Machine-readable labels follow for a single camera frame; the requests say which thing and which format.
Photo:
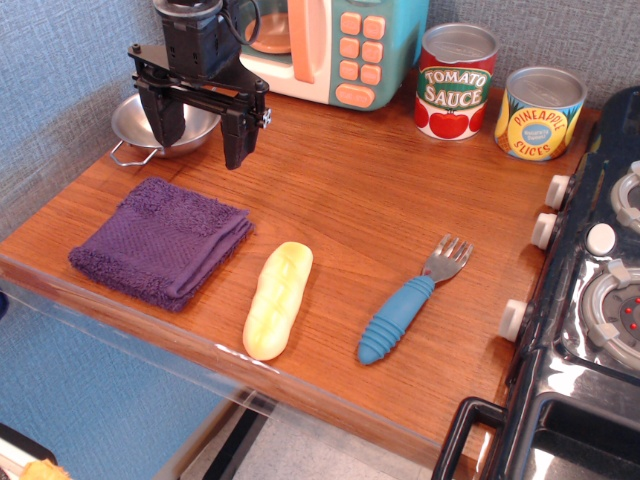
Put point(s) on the yellow toy sausage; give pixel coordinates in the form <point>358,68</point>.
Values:
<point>277,300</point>

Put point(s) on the pineapple slices can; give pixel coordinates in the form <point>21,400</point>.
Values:
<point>539,112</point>

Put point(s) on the orange fuzzy object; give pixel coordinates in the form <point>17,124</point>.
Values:
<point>43,470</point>

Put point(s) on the black toy stove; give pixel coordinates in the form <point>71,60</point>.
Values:
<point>572,409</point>

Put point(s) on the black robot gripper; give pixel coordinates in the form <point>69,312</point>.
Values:
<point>202,47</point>

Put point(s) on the folded purple cloth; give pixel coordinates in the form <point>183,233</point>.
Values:
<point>162,243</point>

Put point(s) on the tomato sauce can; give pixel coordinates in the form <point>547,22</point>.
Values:
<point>454,78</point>

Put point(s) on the small metal bowl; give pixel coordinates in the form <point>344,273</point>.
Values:
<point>132,127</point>

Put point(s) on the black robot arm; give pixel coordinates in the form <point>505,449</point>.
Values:
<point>208,98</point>

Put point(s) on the teal toy microwave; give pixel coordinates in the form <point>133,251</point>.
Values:
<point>349,54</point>

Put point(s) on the blue handled metal fork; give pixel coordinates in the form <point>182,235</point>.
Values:
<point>390,323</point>

